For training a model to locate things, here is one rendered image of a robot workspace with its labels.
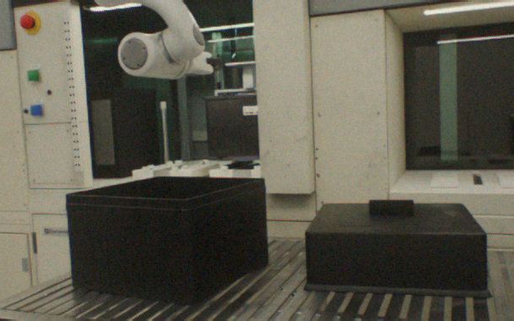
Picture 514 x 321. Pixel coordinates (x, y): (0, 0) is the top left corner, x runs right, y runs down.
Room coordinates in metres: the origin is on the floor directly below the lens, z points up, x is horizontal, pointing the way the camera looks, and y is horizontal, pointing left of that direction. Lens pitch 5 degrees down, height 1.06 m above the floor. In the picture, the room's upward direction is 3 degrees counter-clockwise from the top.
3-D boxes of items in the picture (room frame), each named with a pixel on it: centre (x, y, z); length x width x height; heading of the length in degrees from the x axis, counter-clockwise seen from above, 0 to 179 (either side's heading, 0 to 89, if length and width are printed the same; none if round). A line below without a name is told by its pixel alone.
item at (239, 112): (1.66, 0.00, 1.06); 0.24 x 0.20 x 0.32; 69
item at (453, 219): (0.99, -0.25, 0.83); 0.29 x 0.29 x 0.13; 76
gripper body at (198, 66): (1.26, 0.15, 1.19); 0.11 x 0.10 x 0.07; 159
